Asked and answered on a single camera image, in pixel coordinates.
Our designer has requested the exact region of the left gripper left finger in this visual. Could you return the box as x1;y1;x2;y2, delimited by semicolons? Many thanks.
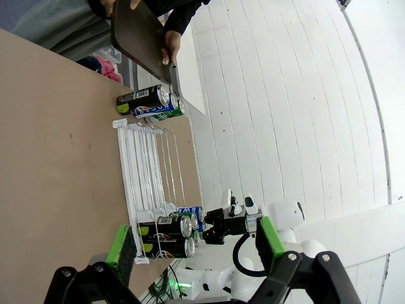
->
44;224;142;304

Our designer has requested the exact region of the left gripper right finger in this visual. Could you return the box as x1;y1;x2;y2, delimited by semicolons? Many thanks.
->
248;216;362;304

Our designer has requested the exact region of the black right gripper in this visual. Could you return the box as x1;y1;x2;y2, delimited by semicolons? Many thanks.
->
202;208;249;246

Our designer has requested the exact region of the dark brown plastic tray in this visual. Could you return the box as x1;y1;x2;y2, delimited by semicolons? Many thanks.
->
110;0;175;84

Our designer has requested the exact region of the person's left forearm black sleeve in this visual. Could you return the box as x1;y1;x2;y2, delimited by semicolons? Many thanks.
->
162;0;211;37

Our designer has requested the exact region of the person in black jacket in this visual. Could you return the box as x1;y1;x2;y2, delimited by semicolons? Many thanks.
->
9;0;210;63

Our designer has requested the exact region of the person's left hand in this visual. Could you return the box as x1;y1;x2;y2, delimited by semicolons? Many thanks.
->
160;30;182;66

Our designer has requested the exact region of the person's right hand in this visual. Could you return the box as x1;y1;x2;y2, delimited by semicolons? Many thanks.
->
100;0;142;18

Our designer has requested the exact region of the black Pepsi can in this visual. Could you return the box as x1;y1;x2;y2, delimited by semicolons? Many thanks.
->
116;83;172;116
140;236;197;260
137;214;193;239

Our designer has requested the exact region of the clear acrylic can rack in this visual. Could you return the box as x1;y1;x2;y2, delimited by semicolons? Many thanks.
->
111;118;186;265

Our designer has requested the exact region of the clear bin with pink cloth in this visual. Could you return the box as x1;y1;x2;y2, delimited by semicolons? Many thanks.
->
77;46;134;91

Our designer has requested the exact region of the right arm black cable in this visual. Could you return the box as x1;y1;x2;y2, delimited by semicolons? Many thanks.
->
232;234;268;278

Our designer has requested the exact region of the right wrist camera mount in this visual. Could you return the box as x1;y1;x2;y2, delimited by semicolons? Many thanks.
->
225;187;264;220

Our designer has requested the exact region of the black floor cable bundle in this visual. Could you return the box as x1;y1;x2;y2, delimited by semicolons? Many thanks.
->
147;265;178;304

